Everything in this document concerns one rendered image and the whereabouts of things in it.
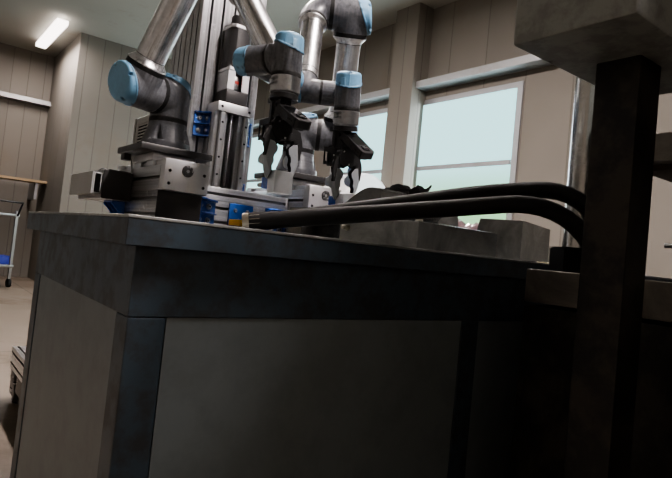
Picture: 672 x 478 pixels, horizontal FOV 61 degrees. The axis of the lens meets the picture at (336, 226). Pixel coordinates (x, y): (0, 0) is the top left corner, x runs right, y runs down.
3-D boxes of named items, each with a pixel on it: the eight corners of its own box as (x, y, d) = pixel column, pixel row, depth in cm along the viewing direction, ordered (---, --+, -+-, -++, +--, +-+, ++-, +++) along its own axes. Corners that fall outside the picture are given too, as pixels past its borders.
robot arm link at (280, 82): (306, 79, 141) (277, 70, 136) (304, 97, 141) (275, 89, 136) (291, 85, 147) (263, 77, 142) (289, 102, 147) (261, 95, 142)
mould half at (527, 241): (358, 247, 177) (362, 212, 178) (399, 252, 198) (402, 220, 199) (519, 262, 148) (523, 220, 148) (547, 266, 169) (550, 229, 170)
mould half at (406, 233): (286, 239, 157) (291, 190, 157) (358, 247, 172) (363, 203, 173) (416, 249, 117) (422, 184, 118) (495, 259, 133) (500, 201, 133)
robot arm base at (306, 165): (267, 174, 210) (270, 147, 211) (300, 180, 219) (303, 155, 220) (289, 172, 198) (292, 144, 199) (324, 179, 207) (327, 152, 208)
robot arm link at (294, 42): (284, 42, 148) (312, 39, 144) (279, 84, 147) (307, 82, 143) (266, 30, 141) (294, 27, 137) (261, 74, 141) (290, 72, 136)
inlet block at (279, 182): (249, 193, 146) (251, 173, 146) (266, 196, 149) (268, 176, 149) (273, 191, 135) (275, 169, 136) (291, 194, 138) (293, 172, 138)
